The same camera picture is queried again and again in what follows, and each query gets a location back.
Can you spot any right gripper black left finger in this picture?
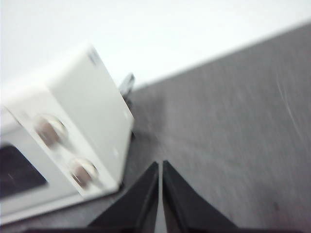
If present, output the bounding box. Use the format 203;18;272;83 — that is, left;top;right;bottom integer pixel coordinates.
88;161;159;233

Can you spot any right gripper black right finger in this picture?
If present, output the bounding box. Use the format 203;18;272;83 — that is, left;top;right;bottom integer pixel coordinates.
162;160;241;233

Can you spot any white oven knob beige grip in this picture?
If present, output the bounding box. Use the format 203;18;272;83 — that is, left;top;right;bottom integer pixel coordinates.
69;157;99;189
33;114;67;148

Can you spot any white Toshiba toaster oven housing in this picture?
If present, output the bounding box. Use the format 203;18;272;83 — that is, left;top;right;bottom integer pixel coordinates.
0;42;136;225

